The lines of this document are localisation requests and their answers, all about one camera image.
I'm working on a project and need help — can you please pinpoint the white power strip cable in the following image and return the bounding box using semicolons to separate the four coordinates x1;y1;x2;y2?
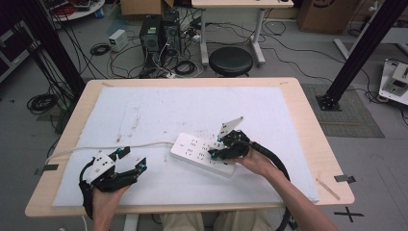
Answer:
44;141;176;167

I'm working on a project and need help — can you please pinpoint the open cardboard box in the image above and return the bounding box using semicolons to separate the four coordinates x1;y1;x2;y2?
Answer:
119;0;174;16

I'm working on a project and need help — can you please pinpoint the person's left leg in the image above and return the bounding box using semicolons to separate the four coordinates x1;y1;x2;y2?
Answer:
160;211;206;231

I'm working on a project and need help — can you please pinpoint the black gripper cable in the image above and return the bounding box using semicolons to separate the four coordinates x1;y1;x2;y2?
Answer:
249;141;296;231
79;160;95;220

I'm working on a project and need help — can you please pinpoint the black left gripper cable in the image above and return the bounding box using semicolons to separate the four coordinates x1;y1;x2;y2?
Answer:
79;160;95;220

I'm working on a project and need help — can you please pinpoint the person's right hand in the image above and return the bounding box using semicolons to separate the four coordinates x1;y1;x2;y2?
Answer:
232;147;280;179

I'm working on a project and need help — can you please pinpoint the thin wooden stick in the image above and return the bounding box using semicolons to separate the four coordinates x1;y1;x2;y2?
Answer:
316;177;341;201

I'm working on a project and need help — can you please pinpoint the black aluminium post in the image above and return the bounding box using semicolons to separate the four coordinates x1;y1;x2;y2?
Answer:
316;0;408;112
17;0;87;97

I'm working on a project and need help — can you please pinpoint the grey tape strip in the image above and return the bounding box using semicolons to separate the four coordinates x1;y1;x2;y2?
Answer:
333;173;357;185
34;164;60;176

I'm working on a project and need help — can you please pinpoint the grey metal rack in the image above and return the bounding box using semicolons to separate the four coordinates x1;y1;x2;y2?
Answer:
0;20;42;85

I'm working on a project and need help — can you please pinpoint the person's left hand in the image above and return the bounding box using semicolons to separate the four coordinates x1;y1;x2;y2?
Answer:
91;184;133;217

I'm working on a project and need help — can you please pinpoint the white device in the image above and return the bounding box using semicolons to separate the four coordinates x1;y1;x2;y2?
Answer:
378;59;408;107

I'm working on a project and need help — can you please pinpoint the white power strip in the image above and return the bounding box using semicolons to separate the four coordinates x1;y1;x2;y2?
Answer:
169;132;237;178

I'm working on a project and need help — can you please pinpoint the large printed cardboard box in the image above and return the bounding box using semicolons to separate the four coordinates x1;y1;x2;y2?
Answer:
296;0;362;35

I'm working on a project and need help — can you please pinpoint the grey floor mat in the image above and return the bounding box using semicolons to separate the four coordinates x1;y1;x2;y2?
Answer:
301;83;386;139

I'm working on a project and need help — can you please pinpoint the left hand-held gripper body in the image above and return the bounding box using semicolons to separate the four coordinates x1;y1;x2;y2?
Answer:
86;151;140;193

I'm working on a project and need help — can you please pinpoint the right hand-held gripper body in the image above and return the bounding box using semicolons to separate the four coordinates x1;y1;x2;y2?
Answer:
217;115;254;161

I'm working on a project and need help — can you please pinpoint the white foam mat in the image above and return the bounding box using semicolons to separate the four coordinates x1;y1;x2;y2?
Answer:
52;86;320;207

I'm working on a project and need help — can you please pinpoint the black computer tower green label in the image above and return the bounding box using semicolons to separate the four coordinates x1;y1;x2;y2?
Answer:
139;14;163;54

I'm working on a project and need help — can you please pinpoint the round white table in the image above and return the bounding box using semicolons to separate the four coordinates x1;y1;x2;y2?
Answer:
44;0;106;23

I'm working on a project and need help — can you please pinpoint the white power supply box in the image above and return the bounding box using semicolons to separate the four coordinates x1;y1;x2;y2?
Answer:
108;28;129;53

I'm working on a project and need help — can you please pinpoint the white desk with wooden top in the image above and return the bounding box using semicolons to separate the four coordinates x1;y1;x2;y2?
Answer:
191;0;294;66

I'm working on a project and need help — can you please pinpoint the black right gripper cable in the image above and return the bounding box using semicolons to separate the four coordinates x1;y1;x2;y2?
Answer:
249;141;296;231

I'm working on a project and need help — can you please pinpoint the black round stool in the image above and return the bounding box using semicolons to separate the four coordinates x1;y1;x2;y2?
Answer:
208;46;254;78

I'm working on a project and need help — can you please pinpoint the coiled black cable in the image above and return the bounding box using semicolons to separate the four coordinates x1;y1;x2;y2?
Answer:
26;93;59;116
174;60;197;76
89;42;111;57

